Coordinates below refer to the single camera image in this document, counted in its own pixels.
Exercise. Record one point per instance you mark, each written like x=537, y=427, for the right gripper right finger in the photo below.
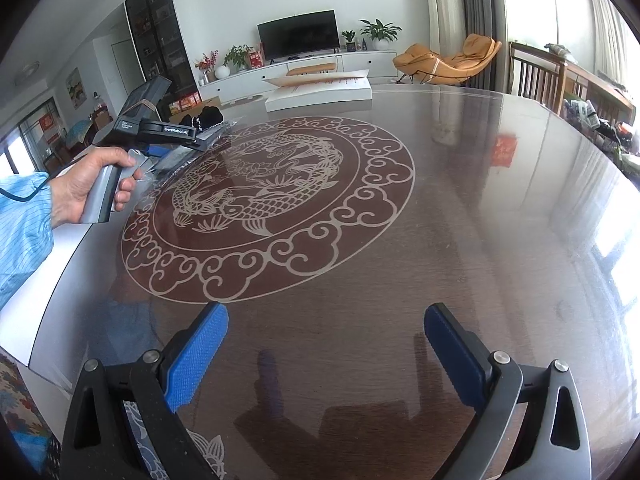
x=552, y=442

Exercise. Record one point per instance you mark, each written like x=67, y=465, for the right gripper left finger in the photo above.
x=123, y=421

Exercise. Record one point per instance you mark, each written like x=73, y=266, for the phone case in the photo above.
x=208, y=142

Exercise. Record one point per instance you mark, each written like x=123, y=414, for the black fluffy hair accessory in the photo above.
x=206, y=118

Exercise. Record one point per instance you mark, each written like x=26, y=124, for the blue striped sleeve forearm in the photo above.
x=26, y=229

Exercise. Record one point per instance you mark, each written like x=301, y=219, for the person left hand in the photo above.
x=70, y=191

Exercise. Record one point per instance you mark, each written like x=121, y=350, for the red flower vase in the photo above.
x=206, y=65

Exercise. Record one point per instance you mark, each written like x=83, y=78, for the tall black display cabinet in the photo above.
x=157, y=40

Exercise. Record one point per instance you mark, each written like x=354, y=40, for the white tv cabinet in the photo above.
x=255, y=82

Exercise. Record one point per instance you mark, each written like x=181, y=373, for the potted green plant left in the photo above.
x=238, y=57

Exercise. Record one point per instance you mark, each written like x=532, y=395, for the potted green plant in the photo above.
x=381, y=34
x=238, y=57

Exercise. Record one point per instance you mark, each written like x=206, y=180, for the white cardboard box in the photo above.
x=21, y=316

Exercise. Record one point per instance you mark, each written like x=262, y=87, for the white flat box lid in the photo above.
x=317, y=89

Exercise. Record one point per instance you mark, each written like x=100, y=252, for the small wooden bench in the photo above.
x=312, y=69

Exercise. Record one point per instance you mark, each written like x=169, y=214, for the black flat screen television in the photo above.
x=299, y=34

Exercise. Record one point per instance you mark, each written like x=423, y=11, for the potted green plant right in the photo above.
x=381, y=34

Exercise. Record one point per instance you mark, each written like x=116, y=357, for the orange rocking lounge chair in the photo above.
x=425, y=66

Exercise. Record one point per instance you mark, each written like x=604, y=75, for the grey curtain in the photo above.
x=488, y=18

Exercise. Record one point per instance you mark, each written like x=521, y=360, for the wooden chair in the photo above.
x=537, y=75

